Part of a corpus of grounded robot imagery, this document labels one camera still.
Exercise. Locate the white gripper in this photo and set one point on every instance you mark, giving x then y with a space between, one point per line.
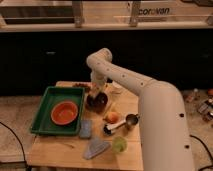
98 83

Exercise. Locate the grey blue eraser sponge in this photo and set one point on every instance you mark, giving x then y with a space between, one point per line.
85 129

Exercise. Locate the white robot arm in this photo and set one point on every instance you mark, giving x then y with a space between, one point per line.
163 123

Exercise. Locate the dark purple bowl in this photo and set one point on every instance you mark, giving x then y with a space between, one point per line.
97 103

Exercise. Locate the orange bowl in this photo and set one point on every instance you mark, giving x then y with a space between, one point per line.
64 113

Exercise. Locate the dark food item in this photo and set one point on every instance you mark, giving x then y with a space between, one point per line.
82 85

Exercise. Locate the white small dish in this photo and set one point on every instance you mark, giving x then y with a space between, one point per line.
116 88

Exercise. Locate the orange fruit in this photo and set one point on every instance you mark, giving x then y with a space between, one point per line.
112 117

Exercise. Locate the green plastic tray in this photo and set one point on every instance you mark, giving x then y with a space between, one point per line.
42 123

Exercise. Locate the grey triangular cloth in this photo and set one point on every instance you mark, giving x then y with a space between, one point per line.
95 147

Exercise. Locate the green plastic cup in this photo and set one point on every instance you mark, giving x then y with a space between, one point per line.
119 144

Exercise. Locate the clutter on floor right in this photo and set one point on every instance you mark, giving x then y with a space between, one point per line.
205 108

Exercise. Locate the metal measuring cup black handle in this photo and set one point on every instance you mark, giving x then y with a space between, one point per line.
129 122

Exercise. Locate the wooden shelf frame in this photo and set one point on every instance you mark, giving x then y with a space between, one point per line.
92 15

